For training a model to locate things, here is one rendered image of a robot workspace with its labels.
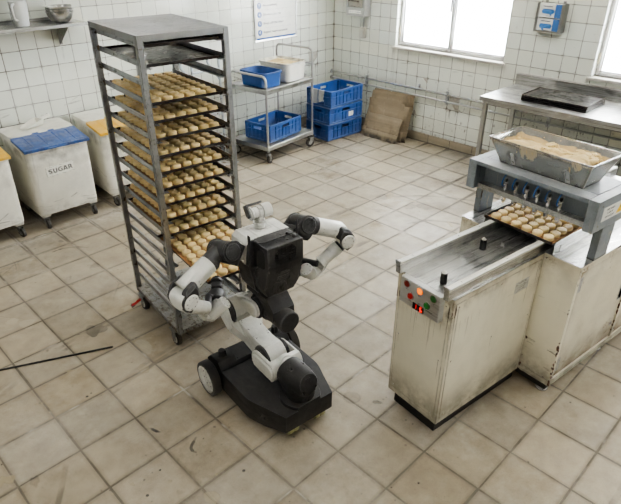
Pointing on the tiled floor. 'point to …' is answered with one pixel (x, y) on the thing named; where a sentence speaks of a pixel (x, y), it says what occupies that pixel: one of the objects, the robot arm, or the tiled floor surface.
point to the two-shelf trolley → (277, 109)
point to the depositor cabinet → (580, 296)
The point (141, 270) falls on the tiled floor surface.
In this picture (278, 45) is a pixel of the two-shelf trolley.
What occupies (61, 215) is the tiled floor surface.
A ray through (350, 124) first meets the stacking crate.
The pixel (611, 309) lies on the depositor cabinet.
